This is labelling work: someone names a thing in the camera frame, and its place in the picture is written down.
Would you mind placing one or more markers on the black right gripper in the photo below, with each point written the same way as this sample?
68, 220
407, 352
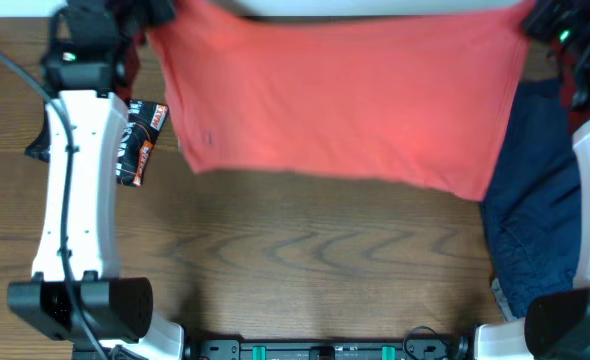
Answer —
543, 23

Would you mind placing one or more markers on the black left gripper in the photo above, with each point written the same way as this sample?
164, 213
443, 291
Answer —
152, 14

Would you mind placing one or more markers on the orange t-shirt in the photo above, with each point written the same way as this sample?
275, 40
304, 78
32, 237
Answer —
419, 100

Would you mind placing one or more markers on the navy blue garment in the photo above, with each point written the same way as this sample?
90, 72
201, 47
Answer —
531, 213

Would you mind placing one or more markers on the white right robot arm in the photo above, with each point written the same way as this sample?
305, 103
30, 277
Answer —
557, 326

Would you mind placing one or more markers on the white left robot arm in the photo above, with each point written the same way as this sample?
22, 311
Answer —
75, 292

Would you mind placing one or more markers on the black printed folded shirt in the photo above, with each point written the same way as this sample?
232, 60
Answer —
135, 145

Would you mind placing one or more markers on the grey cloth under garment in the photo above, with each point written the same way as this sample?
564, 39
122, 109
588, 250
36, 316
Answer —
502, 301

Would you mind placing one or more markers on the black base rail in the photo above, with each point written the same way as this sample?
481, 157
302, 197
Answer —
422, 347

